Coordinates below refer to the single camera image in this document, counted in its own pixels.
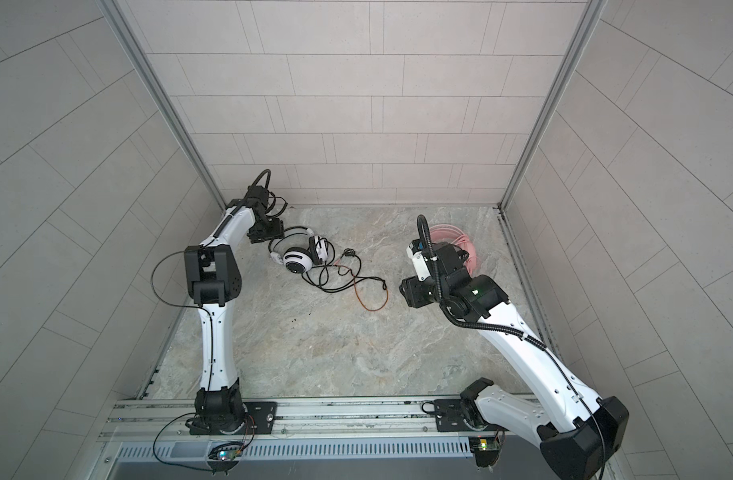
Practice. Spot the white black headphones with cable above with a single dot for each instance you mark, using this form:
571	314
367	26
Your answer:
315	259

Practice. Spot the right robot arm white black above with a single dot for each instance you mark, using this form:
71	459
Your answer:
576	430

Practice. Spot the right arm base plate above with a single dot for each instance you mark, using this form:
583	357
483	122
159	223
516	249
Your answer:
455	415

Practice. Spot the white vent grille strip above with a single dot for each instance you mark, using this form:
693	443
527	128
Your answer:
303	449

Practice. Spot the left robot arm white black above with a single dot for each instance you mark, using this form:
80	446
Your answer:
214	282

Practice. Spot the right circuit board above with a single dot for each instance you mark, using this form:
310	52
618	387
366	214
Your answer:
485	450

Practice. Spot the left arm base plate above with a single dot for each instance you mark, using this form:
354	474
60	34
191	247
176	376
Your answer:
254	417

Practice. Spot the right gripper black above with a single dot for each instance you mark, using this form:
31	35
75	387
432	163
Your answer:
410	287

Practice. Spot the left circuit board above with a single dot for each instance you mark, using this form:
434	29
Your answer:
226	452

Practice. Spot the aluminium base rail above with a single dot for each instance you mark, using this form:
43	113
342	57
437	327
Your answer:
351	417

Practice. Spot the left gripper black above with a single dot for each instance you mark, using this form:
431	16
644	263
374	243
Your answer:
277	231

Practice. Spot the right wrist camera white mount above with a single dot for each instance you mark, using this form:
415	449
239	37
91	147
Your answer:
416	252

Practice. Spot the circuit board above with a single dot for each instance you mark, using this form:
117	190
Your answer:
226	452
485	450

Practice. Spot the pink headphones with cable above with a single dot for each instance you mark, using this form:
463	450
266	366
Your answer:
446	233

